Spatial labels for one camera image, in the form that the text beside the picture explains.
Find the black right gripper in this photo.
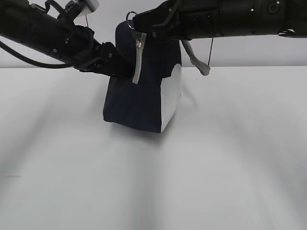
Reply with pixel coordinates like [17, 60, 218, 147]
[132, 0, 192, 41]

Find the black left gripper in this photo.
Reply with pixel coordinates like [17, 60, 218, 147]
[73, 27, 134, 78]

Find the navy insulated lunch bag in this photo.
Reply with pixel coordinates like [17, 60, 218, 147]
[102, 11, 211, 134]

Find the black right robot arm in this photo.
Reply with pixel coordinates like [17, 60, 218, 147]
[132, 0, 307, 40]

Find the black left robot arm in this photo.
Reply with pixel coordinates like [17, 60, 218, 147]
[0, 0, 134, 79]

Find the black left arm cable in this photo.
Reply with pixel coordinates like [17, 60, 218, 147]
[0, 39, 72, 69]

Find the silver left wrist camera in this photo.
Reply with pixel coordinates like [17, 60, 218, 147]
[65, 0, 100, 19]

